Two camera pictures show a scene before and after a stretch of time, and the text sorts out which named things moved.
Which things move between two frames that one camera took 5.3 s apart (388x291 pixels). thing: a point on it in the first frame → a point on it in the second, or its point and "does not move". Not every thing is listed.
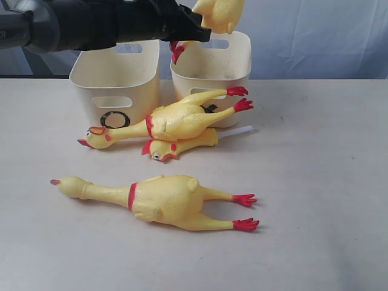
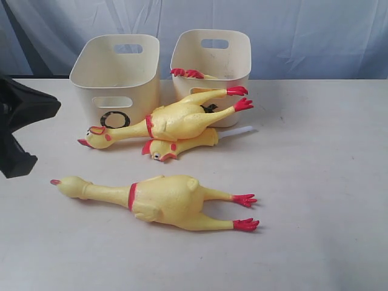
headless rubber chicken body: (219, 16) → (190, 73)
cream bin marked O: (119, 86) does not move
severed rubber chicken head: (159, 150) does not move
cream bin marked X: (224, 61) does not move
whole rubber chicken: (172, 199) does not move
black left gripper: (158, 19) → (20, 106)
